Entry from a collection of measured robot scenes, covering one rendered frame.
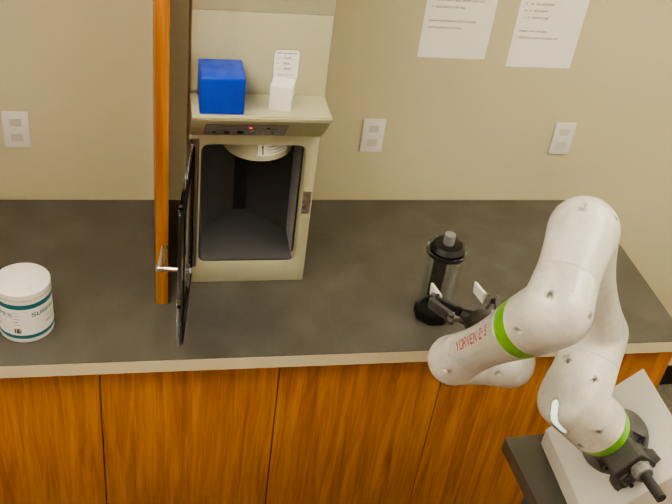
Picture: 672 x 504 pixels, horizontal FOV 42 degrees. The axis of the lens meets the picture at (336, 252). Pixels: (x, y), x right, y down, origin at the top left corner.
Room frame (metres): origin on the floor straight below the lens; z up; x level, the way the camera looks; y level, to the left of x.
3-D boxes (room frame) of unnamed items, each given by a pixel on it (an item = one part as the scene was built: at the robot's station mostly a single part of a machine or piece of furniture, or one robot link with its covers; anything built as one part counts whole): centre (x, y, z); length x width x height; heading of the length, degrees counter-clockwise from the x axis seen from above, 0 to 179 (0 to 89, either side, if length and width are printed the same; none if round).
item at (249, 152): (1.99, 0.24, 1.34); 0.18 x 0.18 x 0.05
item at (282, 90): (1.84, 0.18, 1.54); 0.05 x 0.05 x 0.06; 89
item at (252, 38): (2.01, 0.27, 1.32); 0.32 x 0.25 x 0.77; 105
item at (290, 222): (2.01, 0.27, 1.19); 0.26 x 0.24 x 0.35; 105
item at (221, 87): (1.81, 0.31, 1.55); 0.10 x 0.10 x 0.09; 15
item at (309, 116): (1.83, 0.22, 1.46); 0.32 x 0.12 x 0.10; 105
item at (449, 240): (1.86, -0.28, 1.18); 0.09 x 0.09 x 0.07
